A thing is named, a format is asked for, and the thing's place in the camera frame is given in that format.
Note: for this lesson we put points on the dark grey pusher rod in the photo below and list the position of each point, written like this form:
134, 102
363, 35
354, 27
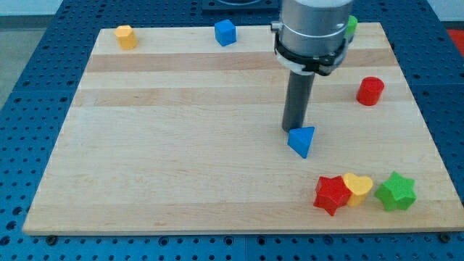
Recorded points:
297, 97

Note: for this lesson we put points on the blue triangle block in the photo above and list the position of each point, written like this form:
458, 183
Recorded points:
300, 140

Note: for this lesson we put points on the green star block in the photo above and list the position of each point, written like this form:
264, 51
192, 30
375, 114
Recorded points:
397, 192

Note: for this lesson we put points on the red star block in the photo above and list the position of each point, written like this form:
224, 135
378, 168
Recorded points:
331, 194

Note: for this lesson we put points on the yellow hexagon block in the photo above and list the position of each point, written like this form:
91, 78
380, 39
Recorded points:
126, 37

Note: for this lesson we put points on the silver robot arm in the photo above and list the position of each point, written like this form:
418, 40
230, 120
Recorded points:
310, 40

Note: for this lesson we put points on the blue cube block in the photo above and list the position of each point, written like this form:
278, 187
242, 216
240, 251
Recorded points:
225, 32

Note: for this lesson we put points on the yellow heart block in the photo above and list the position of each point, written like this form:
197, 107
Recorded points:
360, 187

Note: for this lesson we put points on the wooden board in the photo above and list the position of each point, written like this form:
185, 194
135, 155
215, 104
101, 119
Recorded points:
181, 135

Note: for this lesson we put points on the red cylinder block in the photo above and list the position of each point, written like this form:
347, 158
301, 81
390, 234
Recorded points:
370, 91

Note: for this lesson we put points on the green block behind arm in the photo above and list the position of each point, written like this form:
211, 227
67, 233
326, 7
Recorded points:
351, 26

